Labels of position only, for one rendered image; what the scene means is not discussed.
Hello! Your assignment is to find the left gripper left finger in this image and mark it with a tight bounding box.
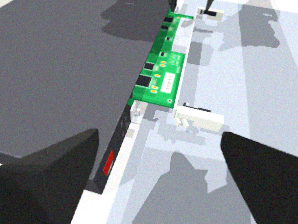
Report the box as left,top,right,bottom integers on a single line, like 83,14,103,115
0,128,99,224

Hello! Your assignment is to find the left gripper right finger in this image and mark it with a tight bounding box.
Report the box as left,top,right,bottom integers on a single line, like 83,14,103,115
220,131,298,224

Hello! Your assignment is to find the dark grey enclosure panel with vent slots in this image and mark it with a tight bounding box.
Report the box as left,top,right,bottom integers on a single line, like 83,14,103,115
0,0,180,195

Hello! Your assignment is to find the green circuit board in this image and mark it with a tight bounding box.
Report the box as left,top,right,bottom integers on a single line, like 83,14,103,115
132,6,224,132

